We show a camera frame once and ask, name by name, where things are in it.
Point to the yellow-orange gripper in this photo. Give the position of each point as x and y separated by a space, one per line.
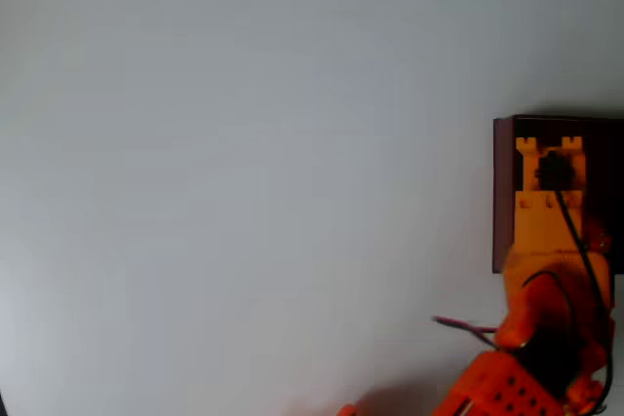
547 221

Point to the dark red box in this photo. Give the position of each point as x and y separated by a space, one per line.
504 192

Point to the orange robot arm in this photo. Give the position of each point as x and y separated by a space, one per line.
536 309

